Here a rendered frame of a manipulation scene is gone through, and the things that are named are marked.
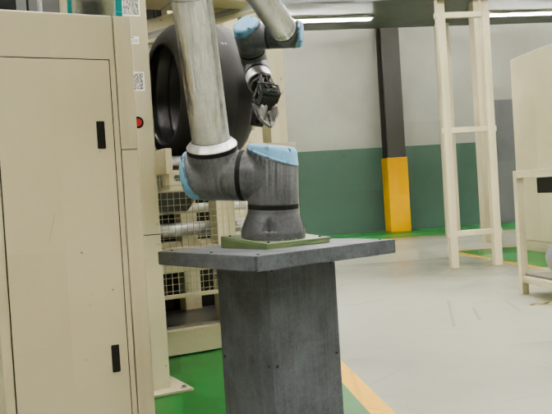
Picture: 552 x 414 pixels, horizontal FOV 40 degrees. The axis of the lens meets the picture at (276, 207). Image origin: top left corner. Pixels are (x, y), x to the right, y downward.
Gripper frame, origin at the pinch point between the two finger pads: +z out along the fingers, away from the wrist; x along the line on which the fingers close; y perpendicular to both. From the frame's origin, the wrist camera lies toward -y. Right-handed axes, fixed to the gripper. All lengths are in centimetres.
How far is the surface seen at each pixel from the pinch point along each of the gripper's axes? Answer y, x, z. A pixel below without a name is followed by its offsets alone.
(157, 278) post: -85, -19, -5
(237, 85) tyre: -20, 3, -49
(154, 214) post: -68, -22, -23
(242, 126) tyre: -34, 8, -42
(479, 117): -291, 445, -458
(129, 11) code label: -13, -39, -78
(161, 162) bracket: -49, -22, -33
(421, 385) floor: -73, 75, 50
